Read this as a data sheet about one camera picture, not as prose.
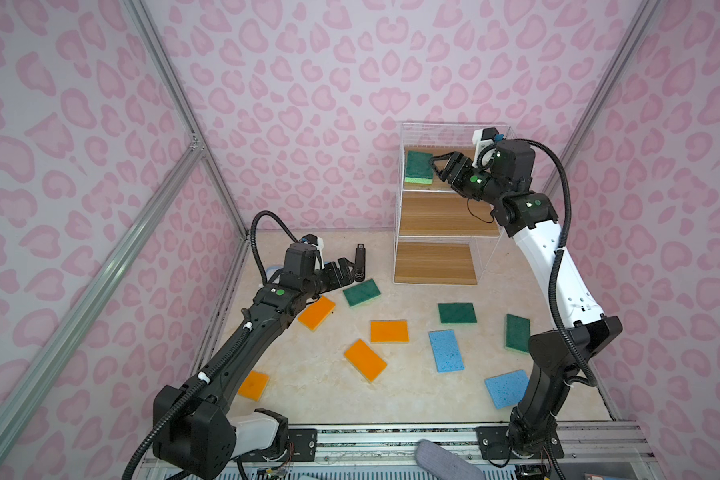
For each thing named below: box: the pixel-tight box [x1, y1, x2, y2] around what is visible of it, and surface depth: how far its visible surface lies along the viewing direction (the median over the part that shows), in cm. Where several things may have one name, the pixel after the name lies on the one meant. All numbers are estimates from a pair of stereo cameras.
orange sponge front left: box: [238, 371, 270, 402], surface depth 84 cm
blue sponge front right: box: [484, 369, 529, 409], surface depth 83 cm
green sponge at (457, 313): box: [438, 302, 477, 324], surface depth 97 cm
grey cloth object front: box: [415, 439, 485, 480], surface depth 70 cm
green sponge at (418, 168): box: [404, 150, 433, 185], surface depth 76 cm
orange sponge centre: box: [370, 320, 409, 343], surface depth 94 cm
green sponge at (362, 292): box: [343, 278, 381, 308], surface depth 102 cm
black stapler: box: [354, 244, 366, 282], surface depth 112 cm
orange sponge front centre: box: [344, 338, 388, 383], surface depth 89 cm
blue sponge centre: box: [428, 330, 465, 373], surface depth 90 cm
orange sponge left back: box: [298, 295, 337, 332], surface depth 98 cm
